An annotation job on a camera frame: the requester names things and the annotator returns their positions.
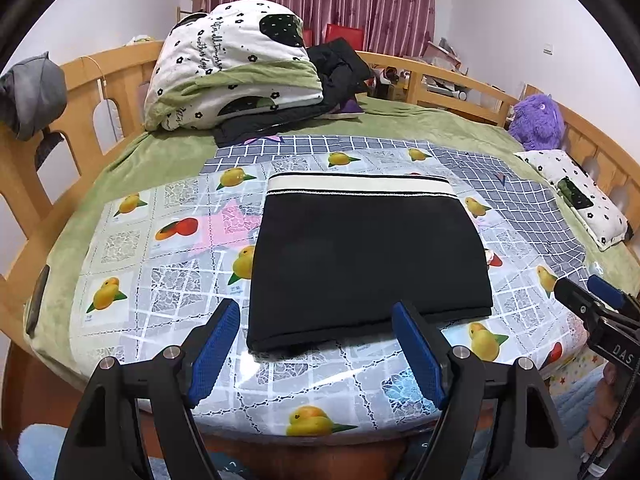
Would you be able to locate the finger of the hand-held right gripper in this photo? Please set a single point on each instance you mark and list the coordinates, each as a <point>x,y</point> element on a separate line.
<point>580,302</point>
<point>607,290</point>

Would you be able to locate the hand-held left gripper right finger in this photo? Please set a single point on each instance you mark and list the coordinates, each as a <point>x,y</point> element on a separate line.
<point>420,355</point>

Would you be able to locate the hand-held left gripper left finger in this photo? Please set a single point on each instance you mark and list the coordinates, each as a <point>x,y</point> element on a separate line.
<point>215,355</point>

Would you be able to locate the black pants white waistband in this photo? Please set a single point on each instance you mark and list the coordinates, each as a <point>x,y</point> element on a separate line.
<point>370,260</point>

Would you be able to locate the person's right hand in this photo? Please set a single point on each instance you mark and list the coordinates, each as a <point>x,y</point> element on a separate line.
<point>602,410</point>

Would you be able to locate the star printed bed sheet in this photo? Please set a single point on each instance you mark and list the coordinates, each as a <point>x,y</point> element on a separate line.
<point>575,370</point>

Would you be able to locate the white floral pillow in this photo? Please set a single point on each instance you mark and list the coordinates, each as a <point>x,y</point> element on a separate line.
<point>595,210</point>

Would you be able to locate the person's blue jeans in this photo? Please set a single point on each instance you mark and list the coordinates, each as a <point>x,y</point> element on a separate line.
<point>570,412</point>

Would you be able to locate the fruit print plastic tablecloth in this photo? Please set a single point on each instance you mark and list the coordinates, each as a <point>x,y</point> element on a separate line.
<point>165,280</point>

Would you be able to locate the purple plush toy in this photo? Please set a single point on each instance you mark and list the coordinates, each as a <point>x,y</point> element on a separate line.
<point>537,120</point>

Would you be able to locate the blue fuzzy cloth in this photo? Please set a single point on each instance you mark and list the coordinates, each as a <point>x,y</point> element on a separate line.
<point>42,452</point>

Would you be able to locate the green blanket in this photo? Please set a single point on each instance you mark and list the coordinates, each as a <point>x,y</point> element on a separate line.
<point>410,120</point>

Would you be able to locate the purple white cloth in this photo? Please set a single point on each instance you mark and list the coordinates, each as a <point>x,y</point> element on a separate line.
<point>350,107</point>

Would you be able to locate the folded white green quilt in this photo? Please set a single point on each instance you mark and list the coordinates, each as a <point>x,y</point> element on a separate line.
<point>200,60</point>

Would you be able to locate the pile of black clothing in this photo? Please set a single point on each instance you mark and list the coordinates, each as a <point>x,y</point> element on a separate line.
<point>340,67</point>

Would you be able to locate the grey cloth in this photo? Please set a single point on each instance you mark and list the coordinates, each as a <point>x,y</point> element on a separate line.
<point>35,90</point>

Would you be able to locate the red chair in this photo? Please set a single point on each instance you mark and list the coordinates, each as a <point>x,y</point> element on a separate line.
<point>345,35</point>

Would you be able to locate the wooden bed frame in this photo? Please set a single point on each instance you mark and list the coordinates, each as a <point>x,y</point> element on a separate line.
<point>30,185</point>

